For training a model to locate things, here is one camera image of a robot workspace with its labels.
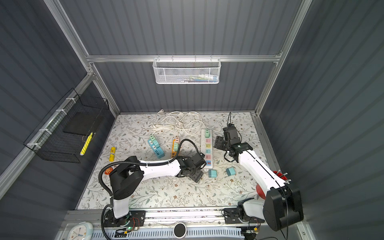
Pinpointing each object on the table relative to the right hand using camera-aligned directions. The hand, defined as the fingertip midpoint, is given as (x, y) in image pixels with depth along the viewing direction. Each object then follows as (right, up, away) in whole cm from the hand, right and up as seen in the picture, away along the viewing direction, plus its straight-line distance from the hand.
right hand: (222, 142), depth 86 cm
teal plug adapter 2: (-5, -19, +1) cm, 19 cm away
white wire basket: (-22, +50, +27) cm, 61 cm away
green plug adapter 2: (-44, +2, +11) cm, 45 cm away
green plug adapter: (-28, -3, +6) cm, 29 cm away
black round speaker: (-23, -37, -20) cm, 48 cm away
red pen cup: (+20, -26, -4) cm, 33 cm away
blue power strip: (-40, -7, +10) cm, 42 cm away
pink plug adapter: (-27, +1, +10) cm, 29 cm away
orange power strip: (-29, -8, +10) cm, 32 cm away
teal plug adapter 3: (+5, -17, +1) cm, 18 cm away
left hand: (-15, -18, +3) cm, 24 cm away
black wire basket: (-80, +5, -13) cm, 81 cm away
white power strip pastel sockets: (-8, -4, +11) cm, 15 cm away
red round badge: (-68, -17, +4) cm, 70 cm away
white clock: (-68, -39, -17) cm, 80 cm away
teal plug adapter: (-40, -2, +8) cm, 41 cm away
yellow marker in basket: (-67, +1, -16) cm, 69 cm away
